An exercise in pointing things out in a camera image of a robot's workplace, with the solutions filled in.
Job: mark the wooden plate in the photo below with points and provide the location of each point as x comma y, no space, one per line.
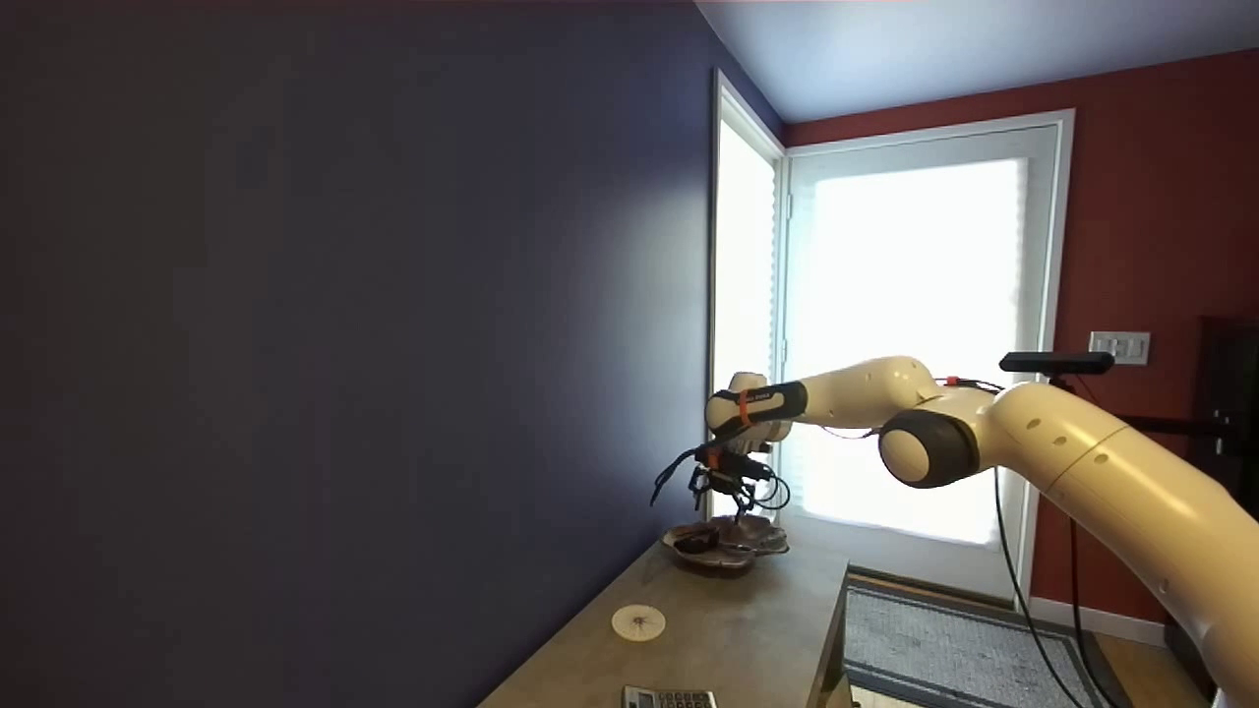
759,531

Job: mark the silver calculator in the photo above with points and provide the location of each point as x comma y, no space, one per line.
668,699

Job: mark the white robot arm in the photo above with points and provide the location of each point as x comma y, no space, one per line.
1183,531

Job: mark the white wall switch plate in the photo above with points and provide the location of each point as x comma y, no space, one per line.
1128,349

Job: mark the white round coaster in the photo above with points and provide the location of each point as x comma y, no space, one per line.
640,624

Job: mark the white window door frame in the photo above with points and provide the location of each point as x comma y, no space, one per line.
929,242

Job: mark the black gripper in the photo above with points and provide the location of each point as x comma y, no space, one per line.
728,473

